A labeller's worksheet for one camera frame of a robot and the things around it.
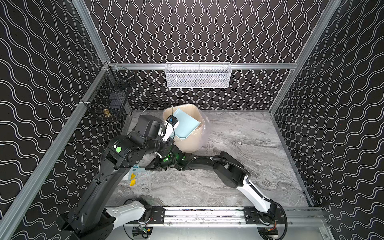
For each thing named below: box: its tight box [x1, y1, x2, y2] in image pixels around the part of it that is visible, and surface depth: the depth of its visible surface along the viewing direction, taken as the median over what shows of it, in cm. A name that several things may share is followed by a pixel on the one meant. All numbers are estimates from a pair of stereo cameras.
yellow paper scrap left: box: [130, 172, 137, 186], surface depth 87 cm
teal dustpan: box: [171, 108, 202, 140], surface depth 66 cm
